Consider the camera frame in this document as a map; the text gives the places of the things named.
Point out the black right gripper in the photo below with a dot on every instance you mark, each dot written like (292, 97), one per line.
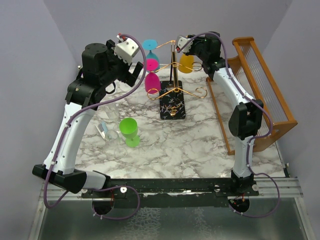
(195, 40)

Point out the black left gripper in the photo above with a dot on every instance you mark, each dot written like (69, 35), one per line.
(127, 77)

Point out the pink wine glass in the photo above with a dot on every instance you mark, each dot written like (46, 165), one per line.
(152, 82)

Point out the orange wine glass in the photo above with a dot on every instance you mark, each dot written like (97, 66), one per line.
(186, 64)

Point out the blue wine glass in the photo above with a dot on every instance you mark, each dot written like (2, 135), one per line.
(150, 45)

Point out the green wine glass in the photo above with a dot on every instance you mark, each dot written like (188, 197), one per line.
(129, 129)

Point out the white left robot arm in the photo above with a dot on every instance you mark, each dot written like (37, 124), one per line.
(59, 167)

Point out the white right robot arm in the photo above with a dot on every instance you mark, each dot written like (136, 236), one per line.
(246, 118)

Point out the wooden tiered shelf rack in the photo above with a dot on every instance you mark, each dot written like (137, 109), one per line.
(251, 70)

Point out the gold wine glass rack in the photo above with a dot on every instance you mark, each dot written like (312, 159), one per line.
(171, 94)

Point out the clear wine glass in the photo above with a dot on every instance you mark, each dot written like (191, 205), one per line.
(113, 145)

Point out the small blue white card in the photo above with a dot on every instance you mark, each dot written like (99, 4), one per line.
(102, 129)

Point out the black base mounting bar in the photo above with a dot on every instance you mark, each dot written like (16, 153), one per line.
(171, 192)

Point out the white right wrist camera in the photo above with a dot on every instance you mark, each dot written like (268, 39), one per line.
(183, 44)

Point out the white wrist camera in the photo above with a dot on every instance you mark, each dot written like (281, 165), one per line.
(183, 44)
(126, 49)

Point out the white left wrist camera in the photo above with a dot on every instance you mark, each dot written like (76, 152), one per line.
(126, 49)

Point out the aluminium extrusion rail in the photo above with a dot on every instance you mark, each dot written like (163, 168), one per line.
(54, 193)

